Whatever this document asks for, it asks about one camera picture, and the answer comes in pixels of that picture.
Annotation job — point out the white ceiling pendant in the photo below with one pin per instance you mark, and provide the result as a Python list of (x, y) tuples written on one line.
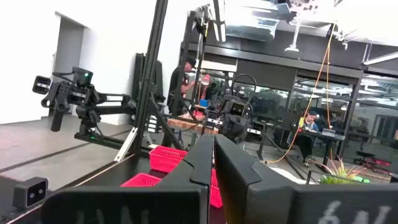
[(292, 48)]

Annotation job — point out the standing person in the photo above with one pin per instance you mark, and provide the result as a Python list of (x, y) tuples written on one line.
[(177, 84)]

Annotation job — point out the blue cup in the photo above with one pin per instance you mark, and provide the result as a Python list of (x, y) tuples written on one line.
[(204, 103)]

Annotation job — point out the red plastic mesh basket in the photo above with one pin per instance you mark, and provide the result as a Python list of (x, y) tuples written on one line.
[(141, 181), (215, 196), (164, 158)]

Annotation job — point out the background office desk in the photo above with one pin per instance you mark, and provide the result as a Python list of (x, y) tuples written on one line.
[(339, 137)]

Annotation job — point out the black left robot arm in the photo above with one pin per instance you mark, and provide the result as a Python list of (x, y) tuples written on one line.
[(226, 99)]

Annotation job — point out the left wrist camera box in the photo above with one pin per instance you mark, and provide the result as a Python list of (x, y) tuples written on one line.
[(237, 109)]

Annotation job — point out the succulent in white patterned pot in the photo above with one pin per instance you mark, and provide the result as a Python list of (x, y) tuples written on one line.
[(337, 175)]

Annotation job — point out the black aluminium station frame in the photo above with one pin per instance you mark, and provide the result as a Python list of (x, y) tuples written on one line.
[(150, 77)]

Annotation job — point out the wooden background workbench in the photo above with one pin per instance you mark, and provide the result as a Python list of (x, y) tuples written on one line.
[(183, 124)]

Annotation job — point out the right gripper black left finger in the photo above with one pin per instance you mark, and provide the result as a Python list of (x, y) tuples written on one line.
[(192, 174)]

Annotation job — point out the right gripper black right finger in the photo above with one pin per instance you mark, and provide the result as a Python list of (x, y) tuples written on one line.
[(242, 186)]

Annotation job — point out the black folded panels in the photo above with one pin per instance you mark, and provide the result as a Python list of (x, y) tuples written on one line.
[(138, 74)]

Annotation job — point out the black table-level camera box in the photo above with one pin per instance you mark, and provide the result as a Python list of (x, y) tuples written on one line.
[(31, 193)]

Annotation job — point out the seated person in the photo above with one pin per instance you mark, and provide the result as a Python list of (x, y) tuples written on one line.
[(309, 126)]

